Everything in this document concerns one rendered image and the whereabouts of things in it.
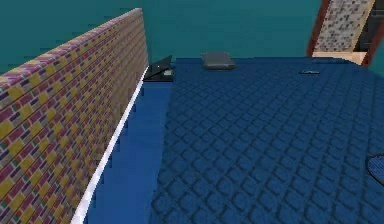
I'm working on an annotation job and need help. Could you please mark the blue quilted bed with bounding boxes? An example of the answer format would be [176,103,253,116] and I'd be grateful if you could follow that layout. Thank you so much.
[70,56,384,224]

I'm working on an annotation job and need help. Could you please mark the multicoloured patterned headboard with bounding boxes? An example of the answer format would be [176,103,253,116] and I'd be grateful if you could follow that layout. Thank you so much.
[0,7,150,224]

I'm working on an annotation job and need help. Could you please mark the speckled room door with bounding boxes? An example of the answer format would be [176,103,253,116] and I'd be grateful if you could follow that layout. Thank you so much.
[306,0,384,67]

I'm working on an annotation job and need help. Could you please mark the dark blue round ball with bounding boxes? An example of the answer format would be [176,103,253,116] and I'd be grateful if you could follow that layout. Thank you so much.
[365,153,384,186]

